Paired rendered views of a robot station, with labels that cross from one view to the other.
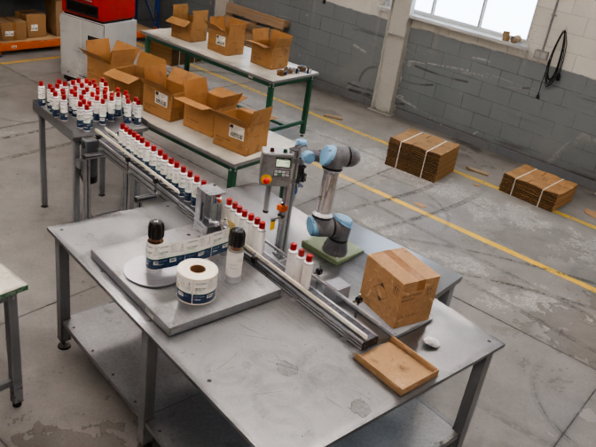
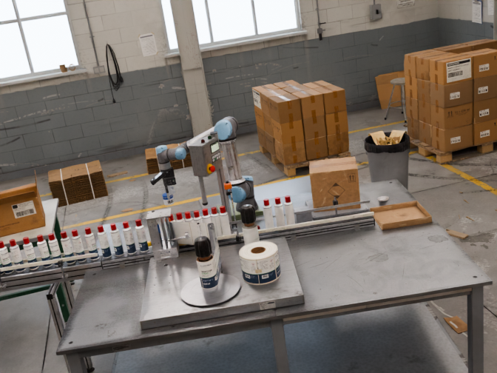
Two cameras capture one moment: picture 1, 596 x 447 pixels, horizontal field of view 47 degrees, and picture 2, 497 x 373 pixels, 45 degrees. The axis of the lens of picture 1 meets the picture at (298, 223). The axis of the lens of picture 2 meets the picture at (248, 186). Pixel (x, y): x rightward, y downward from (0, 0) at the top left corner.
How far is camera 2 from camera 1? 268 cm
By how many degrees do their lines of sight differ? 43
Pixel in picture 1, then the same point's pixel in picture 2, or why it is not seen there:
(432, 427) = not seen: hidden behind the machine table
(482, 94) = (68, 122)
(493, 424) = not seen: hidden behind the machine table
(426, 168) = (95, 188)
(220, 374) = (370, 286)
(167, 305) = (269, 291)
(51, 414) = not seen: outside the picture
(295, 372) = (384, 254)
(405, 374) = (410, 215)
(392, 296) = (350, 185)
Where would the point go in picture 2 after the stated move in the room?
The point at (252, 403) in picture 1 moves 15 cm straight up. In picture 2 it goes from (412, 278) to (410, 251)
